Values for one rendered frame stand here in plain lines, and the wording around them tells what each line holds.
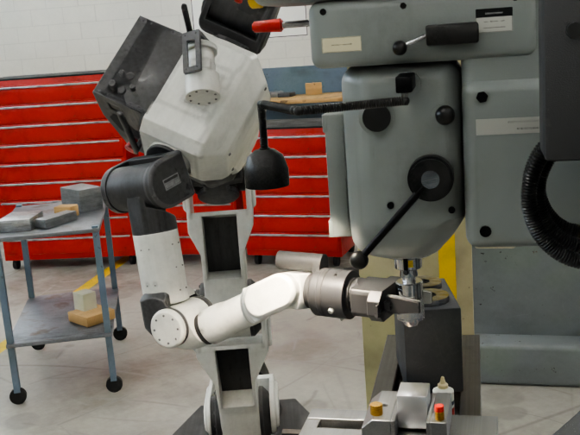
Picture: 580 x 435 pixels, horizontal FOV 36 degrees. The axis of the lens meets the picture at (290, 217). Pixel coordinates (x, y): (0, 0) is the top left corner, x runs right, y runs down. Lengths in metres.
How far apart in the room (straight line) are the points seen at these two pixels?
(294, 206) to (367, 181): 4.82
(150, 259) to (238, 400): 0.72
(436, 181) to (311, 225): 4.87
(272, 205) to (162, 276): 4.56
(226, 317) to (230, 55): 0.53
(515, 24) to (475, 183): 0.24
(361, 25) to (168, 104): 0.56
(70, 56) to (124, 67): 9.73
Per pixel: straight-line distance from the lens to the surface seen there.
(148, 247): 1.74
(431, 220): 1.41
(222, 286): 2.16
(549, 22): 1.10
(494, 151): 1.36
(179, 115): 1.78
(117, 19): 11.31
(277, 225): 6.30
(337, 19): 1.36
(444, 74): 1.38
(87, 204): 4.68
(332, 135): 1.48
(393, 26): 1.35
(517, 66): 1.36
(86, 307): 4.60
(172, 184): 1.73
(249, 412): 2.36
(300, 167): 6.14
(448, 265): 3.31
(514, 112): 1.36
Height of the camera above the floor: 1.70
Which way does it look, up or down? 12 degrees down
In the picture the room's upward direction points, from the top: 4 degrees counter-clockwise
